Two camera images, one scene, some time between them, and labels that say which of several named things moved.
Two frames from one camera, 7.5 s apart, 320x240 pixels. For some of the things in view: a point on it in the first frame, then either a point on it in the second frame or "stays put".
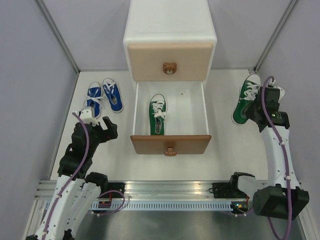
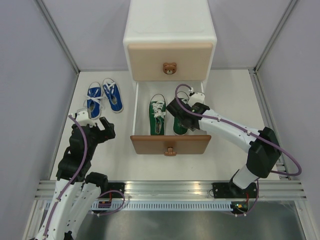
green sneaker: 157,112 stays put
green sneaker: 249,87 -> 179,128
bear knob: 170,152 stays put
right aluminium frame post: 291,4 stays put
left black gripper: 107,134 stays put
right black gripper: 248,113 -> 191,105
